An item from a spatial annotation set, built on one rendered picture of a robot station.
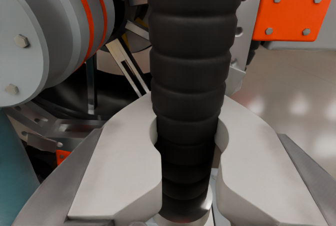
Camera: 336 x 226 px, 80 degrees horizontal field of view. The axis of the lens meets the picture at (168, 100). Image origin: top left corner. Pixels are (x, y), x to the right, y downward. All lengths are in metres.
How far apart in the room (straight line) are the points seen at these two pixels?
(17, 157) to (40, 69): 0.22
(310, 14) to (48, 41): 0.31
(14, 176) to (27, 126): 0.11
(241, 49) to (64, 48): 0.23
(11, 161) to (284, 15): 0.44
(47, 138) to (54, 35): 0.31
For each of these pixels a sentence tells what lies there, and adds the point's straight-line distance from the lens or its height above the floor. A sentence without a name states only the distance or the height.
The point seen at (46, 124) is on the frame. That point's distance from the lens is 0.50.
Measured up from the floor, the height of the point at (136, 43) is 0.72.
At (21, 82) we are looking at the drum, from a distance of 0.21.
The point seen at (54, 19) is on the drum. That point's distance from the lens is 0.20.
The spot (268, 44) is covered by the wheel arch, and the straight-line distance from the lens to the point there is 0.56.
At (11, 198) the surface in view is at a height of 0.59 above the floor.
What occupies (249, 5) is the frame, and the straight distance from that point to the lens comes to 0.31.
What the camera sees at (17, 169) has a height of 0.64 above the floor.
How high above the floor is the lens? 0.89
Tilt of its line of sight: 31 degrees down
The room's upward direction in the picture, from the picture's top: 1 degrees clockwise
